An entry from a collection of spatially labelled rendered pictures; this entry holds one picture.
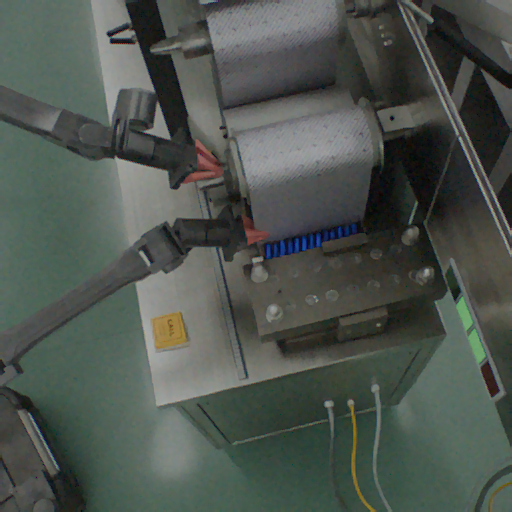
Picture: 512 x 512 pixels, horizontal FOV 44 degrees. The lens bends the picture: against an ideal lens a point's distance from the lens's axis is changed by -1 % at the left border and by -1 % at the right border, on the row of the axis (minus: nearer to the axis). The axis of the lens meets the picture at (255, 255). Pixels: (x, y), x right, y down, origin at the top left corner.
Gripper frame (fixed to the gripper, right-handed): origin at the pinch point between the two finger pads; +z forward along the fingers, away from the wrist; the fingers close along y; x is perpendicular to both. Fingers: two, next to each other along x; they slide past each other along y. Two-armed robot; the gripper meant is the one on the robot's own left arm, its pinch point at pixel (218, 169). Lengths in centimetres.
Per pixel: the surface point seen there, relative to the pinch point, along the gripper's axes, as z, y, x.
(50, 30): 9, -187, -129
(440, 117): 19.0, 10.5, 36.1
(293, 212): 16.5, 6.2, 0.3
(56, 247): 15, -68, -138
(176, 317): 7.9, 13.4, -35.3
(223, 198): 6.2, -0.4, -8.2
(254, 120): 6.3, -9.7, 6.1
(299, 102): 13.5, -12.0, 12.2
